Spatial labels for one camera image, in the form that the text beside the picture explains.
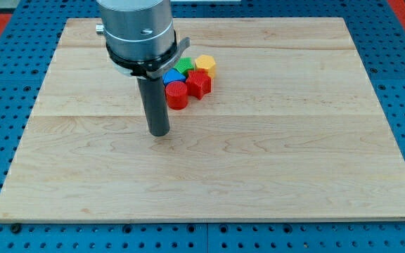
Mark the red star block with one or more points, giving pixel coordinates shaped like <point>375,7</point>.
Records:
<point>198,84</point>

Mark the red cylinder block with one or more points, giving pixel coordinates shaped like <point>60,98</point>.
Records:
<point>176,95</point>

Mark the wooden board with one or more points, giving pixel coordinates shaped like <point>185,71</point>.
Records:
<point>292,131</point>

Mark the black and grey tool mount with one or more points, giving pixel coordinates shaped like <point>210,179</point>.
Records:
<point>150,69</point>

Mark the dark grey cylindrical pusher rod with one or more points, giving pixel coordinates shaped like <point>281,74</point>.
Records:
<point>154,104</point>

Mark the green block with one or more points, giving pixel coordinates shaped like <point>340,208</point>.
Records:
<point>184,65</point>

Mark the yellow hexagon block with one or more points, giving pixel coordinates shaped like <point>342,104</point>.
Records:
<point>206,63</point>

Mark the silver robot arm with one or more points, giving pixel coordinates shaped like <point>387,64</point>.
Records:
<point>141,42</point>

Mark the blue block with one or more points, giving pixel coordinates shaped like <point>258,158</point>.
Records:
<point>173,76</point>

